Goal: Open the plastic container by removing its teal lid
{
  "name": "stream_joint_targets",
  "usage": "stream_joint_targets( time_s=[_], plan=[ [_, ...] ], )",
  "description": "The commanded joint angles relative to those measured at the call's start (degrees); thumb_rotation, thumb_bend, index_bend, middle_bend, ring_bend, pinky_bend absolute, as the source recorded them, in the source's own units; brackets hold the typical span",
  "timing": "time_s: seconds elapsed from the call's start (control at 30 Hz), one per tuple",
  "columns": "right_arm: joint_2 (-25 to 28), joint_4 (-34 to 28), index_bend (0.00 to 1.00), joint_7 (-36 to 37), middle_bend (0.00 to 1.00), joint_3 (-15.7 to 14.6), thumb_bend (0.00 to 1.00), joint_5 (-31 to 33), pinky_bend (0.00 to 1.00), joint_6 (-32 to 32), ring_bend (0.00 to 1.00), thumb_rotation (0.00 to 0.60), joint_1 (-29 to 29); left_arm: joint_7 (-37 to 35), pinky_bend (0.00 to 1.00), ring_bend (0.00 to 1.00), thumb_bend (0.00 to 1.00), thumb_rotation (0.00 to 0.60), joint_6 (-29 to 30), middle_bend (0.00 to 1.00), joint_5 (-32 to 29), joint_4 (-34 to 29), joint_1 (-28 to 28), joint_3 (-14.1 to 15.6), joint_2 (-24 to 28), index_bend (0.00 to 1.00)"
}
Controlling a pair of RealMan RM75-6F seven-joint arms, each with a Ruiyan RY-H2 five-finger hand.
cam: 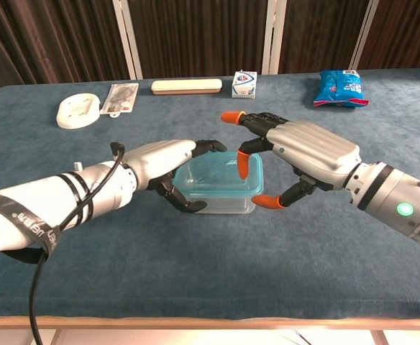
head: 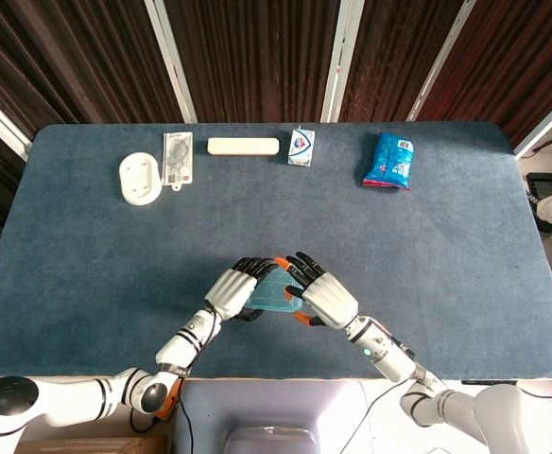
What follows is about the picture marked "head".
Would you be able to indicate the clear packaged item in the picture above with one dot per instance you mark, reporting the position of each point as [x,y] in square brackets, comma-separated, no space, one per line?
[177,158]

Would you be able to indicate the blue container lid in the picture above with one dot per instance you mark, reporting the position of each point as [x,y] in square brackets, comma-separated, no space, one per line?
[271,291]

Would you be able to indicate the pale grey robot torso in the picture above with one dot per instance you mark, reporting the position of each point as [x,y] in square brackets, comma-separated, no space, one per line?
[281,411]

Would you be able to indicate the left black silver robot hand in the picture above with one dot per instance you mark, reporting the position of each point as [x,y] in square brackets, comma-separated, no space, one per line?
[229,293]

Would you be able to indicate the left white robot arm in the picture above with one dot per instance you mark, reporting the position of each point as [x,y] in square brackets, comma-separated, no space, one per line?
[68,402]

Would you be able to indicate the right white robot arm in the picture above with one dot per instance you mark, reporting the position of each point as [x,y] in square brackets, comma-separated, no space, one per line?
[436,402]

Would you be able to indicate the clear plastic container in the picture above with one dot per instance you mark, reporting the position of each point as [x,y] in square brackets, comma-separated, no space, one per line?
[271,308]

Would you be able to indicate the blue white milk carton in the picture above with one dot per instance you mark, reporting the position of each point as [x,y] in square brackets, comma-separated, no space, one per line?
[301,147]

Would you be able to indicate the black flat edge strip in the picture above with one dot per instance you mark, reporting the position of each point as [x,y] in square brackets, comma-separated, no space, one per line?
[488,381]

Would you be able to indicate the orange handheld device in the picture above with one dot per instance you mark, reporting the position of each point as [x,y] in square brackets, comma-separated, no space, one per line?
[176,395]

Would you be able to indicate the right orange-tipped robot hand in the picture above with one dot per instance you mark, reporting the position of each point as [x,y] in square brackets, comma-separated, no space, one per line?
[330,298]

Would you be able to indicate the black floor device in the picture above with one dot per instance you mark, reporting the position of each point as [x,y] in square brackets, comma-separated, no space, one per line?
[547,182]

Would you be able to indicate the blue felt table mat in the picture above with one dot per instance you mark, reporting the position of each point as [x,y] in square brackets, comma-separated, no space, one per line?
[276,217]

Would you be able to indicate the white oval soap dish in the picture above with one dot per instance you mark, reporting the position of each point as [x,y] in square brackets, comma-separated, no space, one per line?
[138,178]

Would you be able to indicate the white rectangular bar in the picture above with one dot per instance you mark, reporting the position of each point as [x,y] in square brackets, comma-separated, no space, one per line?
[243,146]

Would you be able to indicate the blue snack bag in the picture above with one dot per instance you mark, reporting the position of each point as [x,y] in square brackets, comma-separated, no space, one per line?
[391,161]

